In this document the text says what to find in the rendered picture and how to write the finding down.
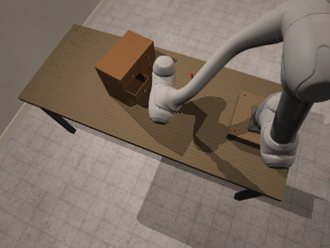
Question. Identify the small brown chest of drawers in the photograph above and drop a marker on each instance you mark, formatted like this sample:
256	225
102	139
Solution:
113	67

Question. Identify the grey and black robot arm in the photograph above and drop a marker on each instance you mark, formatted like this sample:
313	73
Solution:
304	28

